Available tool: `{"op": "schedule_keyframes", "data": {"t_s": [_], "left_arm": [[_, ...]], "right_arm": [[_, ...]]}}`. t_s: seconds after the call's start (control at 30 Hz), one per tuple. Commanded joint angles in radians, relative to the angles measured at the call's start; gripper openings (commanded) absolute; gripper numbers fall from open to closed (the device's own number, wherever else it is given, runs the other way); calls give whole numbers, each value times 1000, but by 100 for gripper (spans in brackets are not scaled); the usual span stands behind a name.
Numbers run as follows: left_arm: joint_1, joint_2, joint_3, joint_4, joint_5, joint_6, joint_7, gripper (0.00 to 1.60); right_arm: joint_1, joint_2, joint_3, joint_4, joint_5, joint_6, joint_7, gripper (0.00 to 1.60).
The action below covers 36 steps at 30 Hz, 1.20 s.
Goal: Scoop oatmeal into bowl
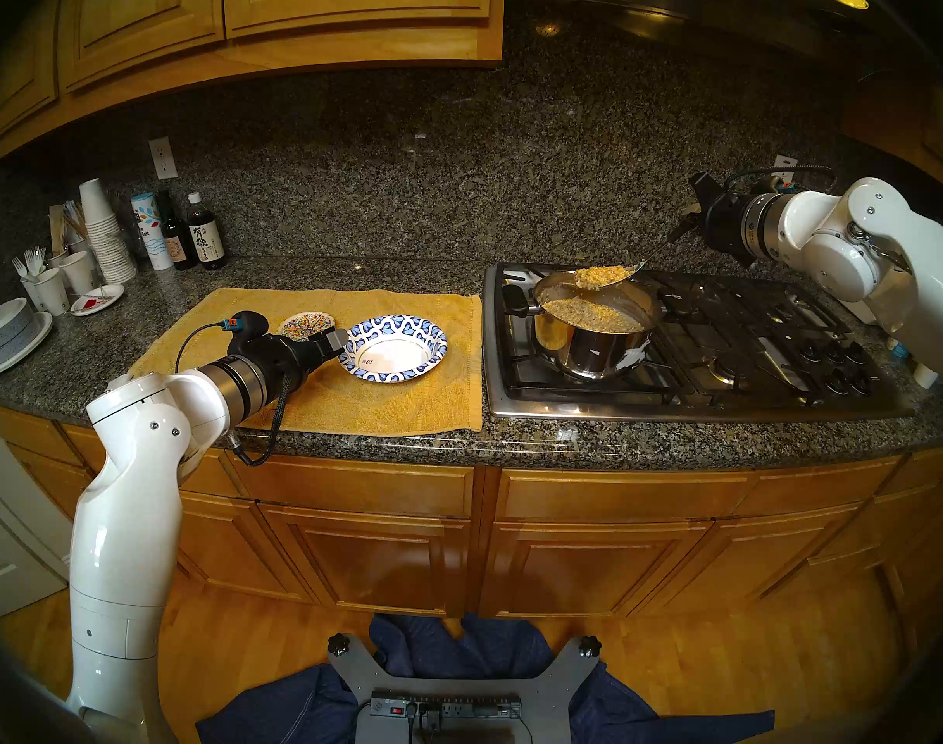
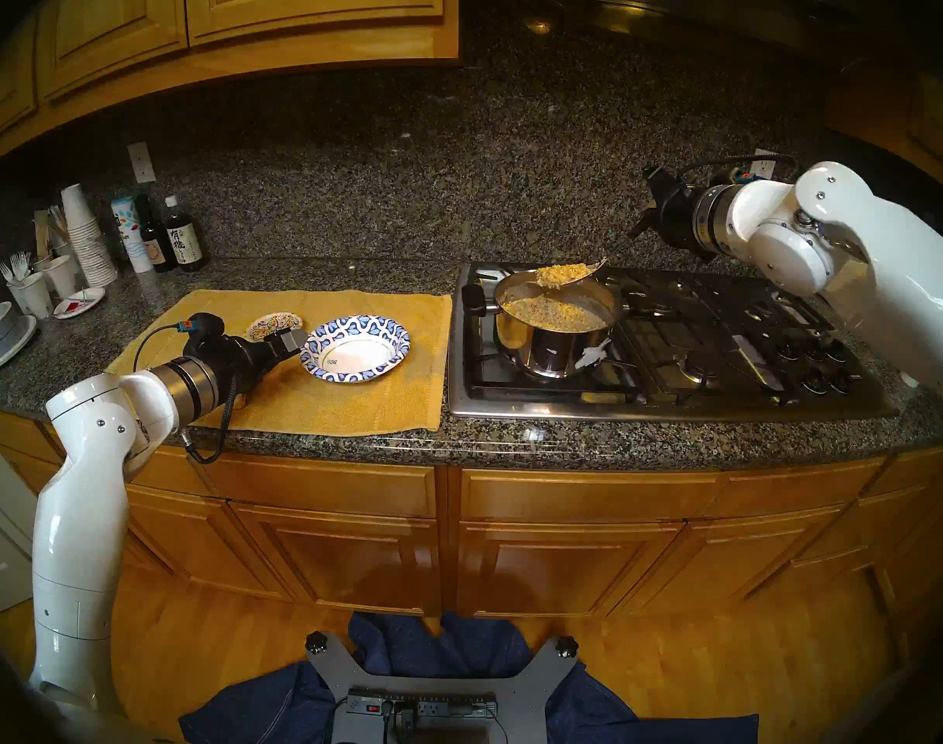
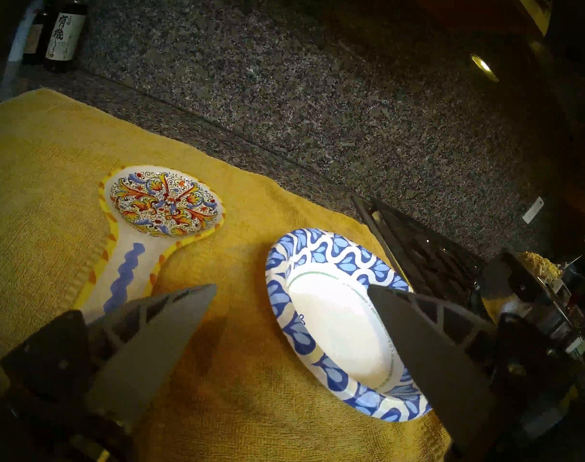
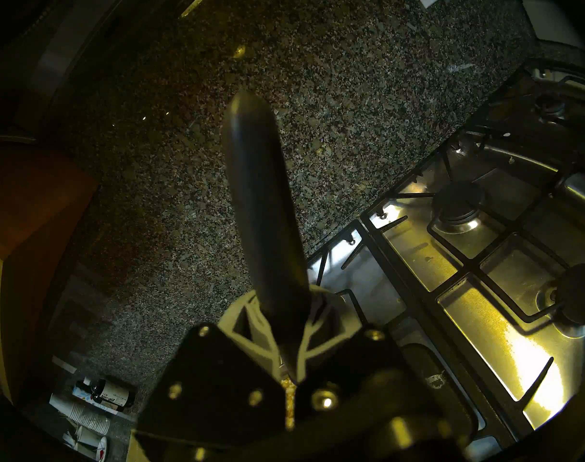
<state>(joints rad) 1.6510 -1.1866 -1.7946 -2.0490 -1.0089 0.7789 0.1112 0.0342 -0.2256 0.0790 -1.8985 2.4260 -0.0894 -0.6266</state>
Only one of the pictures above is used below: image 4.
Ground white toaster oven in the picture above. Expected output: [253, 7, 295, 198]
[511, 0, 585, 50]

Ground white paper cup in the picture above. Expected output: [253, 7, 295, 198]
[62, 435, 98, 462]
[76, 425, 105, 446]

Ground black handled steel ladle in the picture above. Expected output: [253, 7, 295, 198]
[221, 90, 313, 432]

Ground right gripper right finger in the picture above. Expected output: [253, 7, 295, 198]
[296, 287, 442, 437]

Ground soy sauce bottle white cap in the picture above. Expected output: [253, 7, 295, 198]
[76, 377, 135, 409]

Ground black gas stovetop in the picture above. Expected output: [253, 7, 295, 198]
[307, 57, 585, 462]

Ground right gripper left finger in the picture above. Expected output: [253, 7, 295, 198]
[135, 293, 293, 437]

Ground stack of white paper cups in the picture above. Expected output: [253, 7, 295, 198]
[50, 394, 111, 435]

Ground range hood lamp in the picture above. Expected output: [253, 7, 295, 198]
[179, 0, 217, 18]

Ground yellow terry towel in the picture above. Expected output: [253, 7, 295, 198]
[126, 431, 151, 462]

